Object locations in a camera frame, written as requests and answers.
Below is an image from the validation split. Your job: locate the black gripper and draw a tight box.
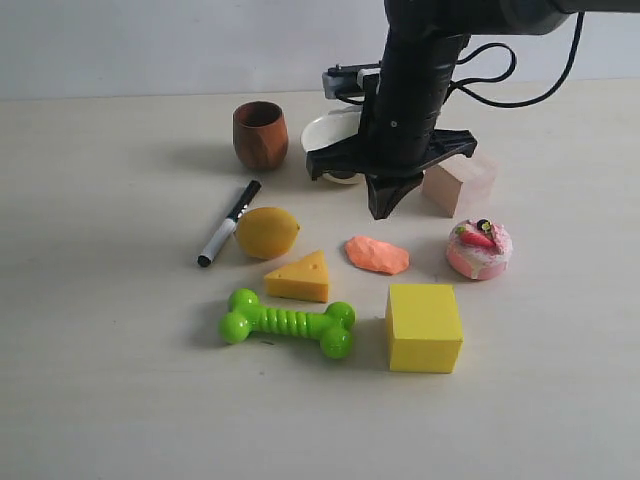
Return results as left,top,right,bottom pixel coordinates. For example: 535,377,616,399
306,86,477,220

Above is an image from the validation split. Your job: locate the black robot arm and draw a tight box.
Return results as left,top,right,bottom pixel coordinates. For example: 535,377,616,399
306,1,569,220

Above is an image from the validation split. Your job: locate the light wooden block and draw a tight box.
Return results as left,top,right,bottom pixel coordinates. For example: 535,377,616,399
420,152,501,219

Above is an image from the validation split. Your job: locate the orange putty blob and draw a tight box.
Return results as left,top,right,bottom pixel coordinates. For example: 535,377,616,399
344,235,410,275

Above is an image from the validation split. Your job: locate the white ceramic bowl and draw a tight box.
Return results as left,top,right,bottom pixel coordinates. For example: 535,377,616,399
300,106,364,185

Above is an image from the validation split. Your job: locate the pink strawberry cake toy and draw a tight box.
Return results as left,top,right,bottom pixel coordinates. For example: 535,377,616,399
445,219,513,281

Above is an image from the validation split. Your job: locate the yellow cheese wedge toy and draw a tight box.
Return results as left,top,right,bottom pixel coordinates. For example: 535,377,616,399
264,250,330,303

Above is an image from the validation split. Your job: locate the yellow lemon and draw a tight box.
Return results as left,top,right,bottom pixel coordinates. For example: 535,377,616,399
235,207,300,260

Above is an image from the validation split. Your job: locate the brown wooden cup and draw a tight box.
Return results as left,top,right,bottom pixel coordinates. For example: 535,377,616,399
232,100,289,171

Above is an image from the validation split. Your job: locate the yellow sponge cube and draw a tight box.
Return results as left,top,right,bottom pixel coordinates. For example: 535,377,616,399
385,284,464,374

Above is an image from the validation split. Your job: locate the green bone dog toy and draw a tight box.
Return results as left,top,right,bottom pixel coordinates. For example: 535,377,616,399
218,288,356,359

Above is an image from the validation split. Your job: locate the black and white marker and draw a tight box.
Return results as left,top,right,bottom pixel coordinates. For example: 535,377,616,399
197,180,262,268

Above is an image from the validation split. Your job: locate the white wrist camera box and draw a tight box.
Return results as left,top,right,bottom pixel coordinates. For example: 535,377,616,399
322,61,381,103

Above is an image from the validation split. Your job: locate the black cable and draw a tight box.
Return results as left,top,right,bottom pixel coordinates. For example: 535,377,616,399
447,9,586,108

